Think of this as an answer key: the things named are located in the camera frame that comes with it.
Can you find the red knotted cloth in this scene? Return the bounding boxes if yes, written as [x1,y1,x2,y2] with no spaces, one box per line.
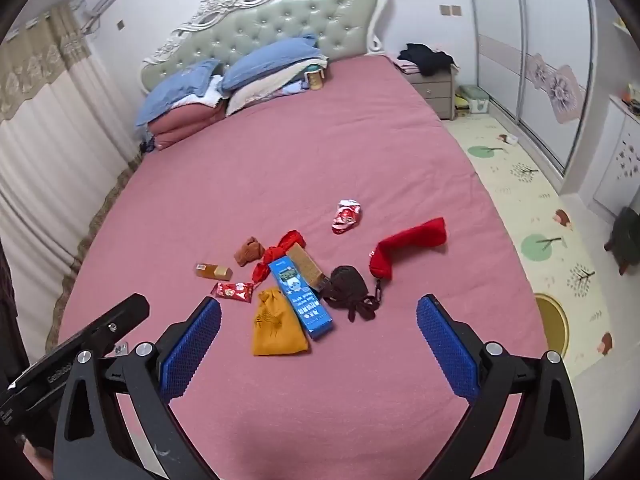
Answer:
[251,230,306,283]

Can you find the green storage box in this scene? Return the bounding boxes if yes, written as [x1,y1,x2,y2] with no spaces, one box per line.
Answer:
[457,85,491,116]

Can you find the crumpled red snack packet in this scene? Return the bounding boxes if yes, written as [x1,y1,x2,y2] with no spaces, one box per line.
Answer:
[331,199,363,235]

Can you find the small blue pillow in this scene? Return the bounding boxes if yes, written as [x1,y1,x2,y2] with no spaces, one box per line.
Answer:
[135,58,221,128]

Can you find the cream pillow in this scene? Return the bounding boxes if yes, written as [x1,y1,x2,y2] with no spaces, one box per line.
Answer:
[225,67,306,117]

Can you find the white sliding door wardrobe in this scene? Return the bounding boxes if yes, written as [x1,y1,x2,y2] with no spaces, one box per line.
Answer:
[462,0,598,171]

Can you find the grey nightstand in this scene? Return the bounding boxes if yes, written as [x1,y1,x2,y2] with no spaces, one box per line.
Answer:
[400,65,458,121]

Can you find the brown sock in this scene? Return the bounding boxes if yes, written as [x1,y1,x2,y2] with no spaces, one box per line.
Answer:
[235,237,268,268]

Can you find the folded pink blanket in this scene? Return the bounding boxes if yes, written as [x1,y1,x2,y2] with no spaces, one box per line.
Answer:
[150,105,228,151]

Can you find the yellow drawstring pouch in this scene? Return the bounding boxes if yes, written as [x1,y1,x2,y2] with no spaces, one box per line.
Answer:
[251,287,310,357]

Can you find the dark brown drawstring pouch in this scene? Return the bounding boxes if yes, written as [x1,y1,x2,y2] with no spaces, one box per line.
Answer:
[319,265,380,324]

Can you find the blue carton box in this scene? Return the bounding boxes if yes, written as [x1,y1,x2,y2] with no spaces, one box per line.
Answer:
[268,255,335,341]

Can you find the small red snack packet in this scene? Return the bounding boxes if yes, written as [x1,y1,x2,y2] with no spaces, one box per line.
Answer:
[212,281,256,303]

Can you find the large blue pillow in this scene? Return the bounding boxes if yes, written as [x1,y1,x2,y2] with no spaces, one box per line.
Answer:
[220,35,328,93]

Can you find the red zip pouch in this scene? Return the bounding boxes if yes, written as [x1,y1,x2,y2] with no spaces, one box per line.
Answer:
[369,217,447,303]

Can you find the amber bottle with gold cap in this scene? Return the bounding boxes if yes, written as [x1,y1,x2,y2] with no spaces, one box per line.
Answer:
[195,261,234,282]

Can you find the dark green stool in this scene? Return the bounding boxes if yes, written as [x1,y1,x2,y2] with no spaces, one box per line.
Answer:
[604,207,640,276]

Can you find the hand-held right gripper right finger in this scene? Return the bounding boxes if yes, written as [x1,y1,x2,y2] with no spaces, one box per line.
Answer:
[416,294,586,480]

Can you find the brown carton box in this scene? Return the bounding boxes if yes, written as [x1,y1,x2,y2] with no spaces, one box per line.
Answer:
[287,242,331,292]

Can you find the white cabinet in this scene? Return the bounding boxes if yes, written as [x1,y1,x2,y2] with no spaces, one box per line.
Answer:
[560,95,640,221]

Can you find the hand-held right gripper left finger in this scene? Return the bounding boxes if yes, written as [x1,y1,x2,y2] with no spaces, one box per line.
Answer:
[52,296,223,480]

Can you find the green tufted headboard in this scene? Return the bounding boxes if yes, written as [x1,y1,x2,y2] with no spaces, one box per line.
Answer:
[139,0,390,96]

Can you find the tree print play mat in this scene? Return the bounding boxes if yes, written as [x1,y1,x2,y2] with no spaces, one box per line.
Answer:
[442,112,626,381]

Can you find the black clothes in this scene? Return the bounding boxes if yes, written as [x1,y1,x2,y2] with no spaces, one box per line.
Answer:
[398,42,458,77]

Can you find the cream patterned curtain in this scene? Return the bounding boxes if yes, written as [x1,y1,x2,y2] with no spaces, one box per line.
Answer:
[0,0,146,301]

